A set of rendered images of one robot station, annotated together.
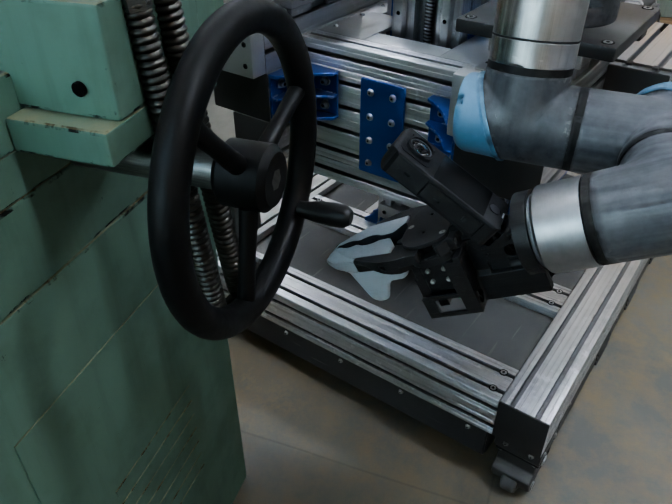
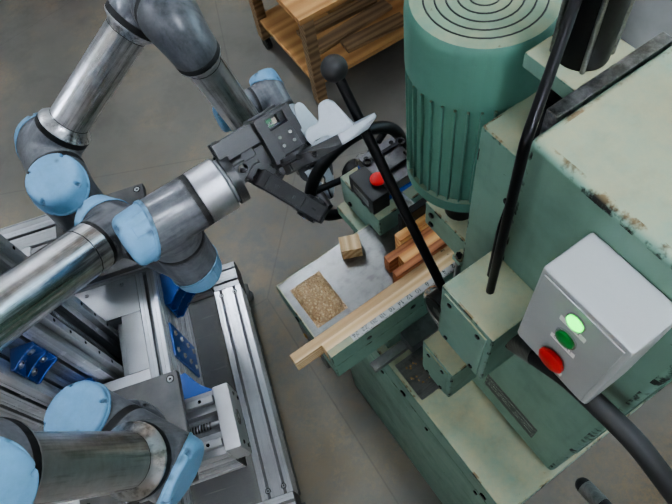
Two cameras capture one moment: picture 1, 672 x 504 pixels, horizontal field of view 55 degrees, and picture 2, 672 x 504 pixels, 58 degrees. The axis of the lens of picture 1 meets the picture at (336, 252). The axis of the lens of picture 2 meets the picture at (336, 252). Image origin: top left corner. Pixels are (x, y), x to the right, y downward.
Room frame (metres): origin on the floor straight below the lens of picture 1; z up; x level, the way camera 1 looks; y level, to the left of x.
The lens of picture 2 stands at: (1.11, 0.64, 1.96)
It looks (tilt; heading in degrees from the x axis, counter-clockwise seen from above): 61 degrees down; 229
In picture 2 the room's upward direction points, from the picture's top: 14 degrees counter-clockwise
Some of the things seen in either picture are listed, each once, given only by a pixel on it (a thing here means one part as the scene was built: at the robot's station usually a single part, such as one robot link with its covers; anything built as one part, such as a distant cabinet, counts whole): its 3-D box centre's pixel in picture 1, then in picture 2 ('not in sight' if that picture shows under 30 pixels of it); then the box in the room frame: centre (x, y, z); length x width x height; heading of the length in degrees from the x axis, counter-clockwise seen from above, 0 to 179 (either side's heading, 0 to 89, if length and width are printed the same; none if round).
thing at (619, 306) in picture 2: not in sight; (587, 324); (0.83, 0.66, 1.40); 0.10 x 0.06 x 0.16; 72
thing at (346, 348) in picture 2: not in sight; (461, 267); (0.62, 0.43, 0.93); 0.60 x 0.02 x 0.06; 162
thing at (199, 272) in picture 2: not in sight; (179, 252); (0.96, 0.15, 1.23); 0.11 x 0.08 x 0.11; 100
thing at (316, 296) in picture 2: not in sight; (317, 297); (0.82, 0.23, 0.91); 0.10 x 0.07 x 0.02; 72
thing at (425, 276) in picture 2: not in sight; (454, 261); (0.62, 0.41, 0.92); 0.60 x 0.02 x 0.05; 162
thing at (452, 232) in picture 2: not in sight; (464, 230); (0.61, 0.42, 1.03); 0.14 x 0.07 x 0.09; 72
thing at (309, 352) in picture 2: not in sight; (432, 266); (0.65, 0.38, 0.92); 0.64 x 0.02 x 0.04; 162
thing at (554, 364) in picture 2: not in sight; (550, 360); (0.87, 0.65, 1.36); 0.03 x 0.01 x 0.03; 72
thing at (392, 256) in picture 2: not in sight; (431, 234); (0.59, 0.34, 0.92); 0.22 x 0.02 x 0.05; 162
